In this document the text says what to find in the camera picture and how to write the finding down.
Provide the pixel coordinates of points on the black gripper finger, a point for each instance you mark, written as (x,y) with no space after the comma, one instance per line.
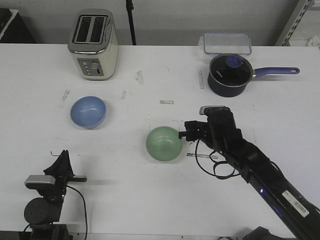
(57,167)
(182,134)
(68,167)

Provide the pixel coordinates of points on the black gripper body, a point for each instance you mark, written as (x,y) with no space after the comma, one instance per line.
(196,130)
(60,186)

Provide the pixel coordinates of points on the green bowl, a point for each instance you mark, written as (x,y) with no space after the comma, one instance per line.
(163,143)

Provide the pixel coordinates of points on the blue bowl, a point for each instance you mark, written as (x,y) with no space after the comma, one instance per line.
(88,112)

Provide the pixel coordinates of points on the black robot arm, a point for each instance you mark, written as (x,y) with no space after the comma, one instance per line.
(43,213)
(221,135)

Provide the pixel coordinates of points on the dark blue saucepan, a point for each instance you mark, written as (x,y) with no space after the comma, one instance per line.
(228,91)

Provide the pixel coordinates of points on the glass pot lid blue knob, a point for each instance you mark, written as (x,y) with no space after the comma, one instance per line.
(230,70)

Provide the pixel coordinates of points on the clear plastic food container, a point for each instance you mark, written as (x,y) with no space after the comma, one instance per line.
(214,43)

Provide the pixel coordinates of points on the cream and chrome toaster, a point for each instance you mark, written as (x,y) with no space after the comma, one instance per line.
(93,44)

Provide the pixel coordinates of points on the black tripod pole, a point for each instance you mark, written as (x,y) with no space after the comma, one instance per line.
(129,8)

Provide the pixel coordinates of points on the white crumpled cloth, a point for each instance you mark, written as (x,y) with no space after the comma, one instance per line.
(314,42)

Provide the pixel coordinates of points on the grey slotted shelf upright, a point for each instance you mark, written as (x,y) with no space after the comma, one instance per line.
(302,25)

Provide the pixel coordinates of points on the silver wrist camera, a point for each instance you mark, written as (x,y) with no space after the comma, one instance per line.
(39,182)
(209,109)

